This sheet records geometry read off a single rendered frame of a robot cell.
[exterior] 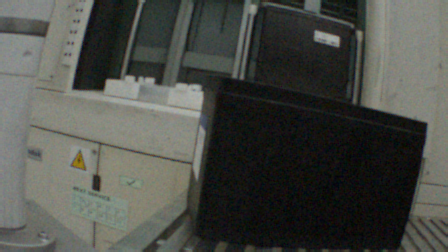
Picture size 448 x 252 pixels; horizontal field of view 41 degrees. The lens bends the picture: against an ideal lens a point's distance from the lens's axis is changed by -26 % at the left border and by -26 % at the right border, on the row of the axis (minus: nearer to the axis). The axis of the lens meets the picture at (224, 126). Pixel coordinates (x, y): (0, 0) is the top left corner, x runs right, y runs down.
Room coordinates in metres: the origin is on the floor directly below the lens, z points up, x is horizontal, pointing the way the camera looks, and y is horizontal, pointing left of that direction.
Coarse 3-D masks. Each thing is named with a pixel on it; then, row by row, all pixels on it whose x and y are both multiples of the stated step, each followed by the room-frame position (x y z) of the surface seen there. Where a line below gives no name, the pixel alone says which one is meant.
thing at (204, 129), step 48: (240, 96) 0.79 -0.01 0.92; (288, 96) 0.80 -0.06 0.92; (240, 144) 0.79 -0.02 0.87; (288, 144) 0.80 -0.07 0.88; (336, 144) 0.80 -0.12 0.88; (384, 144) 0.81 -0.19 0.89; (192, 192) 0.92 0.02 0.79; (240, 192) 0.79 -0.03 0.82; (288, 192) 0.80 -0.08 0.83; (336, 192) 0.80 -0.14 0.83; (384, 192) 0.81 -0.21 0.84; (240, 240) 0.79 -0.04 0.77; (288, 240) 0.80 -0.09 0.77; (336, 240) 0.80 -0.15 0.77; (384, 240) 0.81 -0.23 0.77
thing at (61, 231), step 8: (32, 200) 0.74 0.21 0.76; (32, 208) 0.69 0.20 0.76; (40, 208) 0.71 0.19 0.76; (40, 216) 0.67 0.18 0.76; (48, 216) 0.68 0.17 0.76; (48, 224) 0.64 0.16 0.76; (56, 224) 0.66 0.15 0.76; (56, 232) 0.62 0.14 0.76; (64, 232) 0.63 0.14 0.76; (72, 232) 0.65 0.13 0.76; (56, 240) 0.59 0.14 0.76; (64, 240) 0.60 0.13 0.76; (72, 240) 0.61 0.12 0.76; (80, 240) 0.62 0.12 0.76; (56, 248) 0.56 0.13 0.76; (64, 248) 0.57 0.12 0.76; (72, 248) 0.58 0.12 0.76; (80, 248) 0.59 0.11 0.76; (88, 248) 0.60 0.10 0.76
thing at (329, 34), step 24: (312, 0) 1.71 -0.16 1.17; (264, 24) 1.63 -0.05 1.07; (288, 24) 1.63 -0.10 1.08; (312, 24) 1.63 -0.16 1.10; (336, 24) 1.62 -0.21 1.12; (264, 48) 1.63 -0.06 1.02; (288, 48) 1.63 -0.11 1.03; (312, 48) 1.63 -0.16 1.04; (336, 48) 1.62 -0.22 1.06; (264, 72) 1.63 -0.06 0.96; (288, 72) 1.63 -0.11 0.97; (312, 72) 1.63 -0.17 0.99; (336, 72) 1.62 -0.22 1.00; (336, 96) 1.62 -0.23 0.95
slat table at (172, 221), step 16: (176, 208) 0.97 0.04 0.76; (144, 224) 0.80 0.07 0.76; (160, 224) 0.83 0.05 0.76; (176, 224) 0.89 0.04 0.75; (416, 224) 1.05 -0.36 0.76; (432, 224) 1.05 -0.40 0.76; (128, 240) 0.69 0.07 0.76; (144, 240) 0.71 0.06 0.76; (160, 240) 0.76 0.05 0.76; (176, 240) 0.75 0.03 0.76; (192, 240) 1.17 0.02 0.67; (208, 240) 0.79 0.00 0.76; (416, 240) 0.89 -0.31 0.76; (432, 240) 0.89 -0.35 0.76
